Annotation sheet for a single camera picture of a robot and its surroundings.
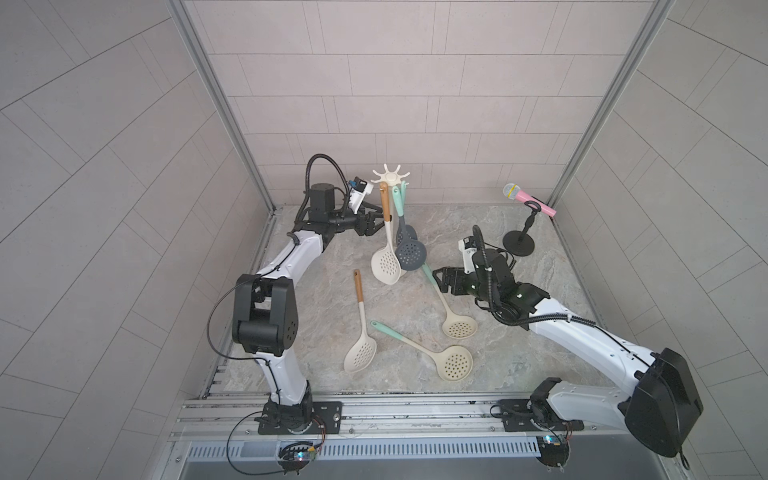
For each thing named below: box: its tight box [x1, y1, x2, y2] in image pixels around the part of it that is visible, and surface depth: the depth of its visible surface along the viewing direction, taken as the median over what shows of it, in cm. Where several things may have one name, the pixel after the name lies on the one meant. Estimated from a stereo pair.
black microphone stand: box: [502, 200, 541, 257], surface depth 107 cm
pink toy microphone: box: [502, 183, 557, 217], surface depth 94 cm
